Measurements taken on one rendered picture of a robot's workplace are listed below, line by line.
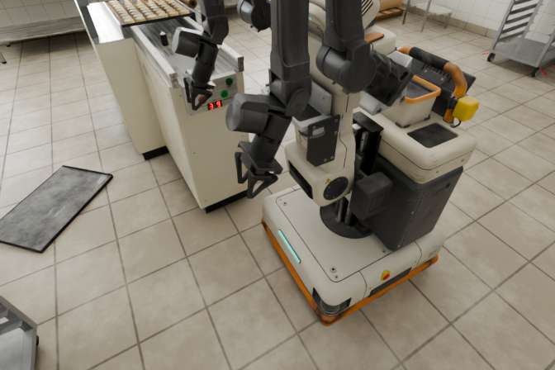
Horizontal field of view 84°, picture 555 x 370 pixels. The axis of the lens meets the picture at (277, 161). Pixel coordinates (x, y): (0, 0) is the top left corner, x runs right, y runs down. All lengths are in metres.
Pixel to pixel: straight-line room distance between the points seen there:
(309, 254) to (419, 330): 0.58
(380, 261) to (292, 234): 0.38
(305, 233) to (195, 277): 0.60
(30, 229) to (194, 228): 0.92
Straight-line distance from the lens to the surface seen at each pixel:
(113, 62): 2.03
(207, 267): 1.70
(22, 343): 1.67
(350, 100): 0.94
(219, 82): 1.39
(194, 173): 1.63
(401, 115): 1.13
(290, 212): 1.49
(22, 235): 2.25
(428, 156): 1.06
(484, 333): 1.75
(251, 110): 0.57
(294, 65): 0.56
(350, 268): 1.36
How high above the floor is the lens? 1.43
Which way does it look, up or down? 41 degrees down
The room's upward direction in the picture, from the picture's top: 1 degrees counter-clockwise
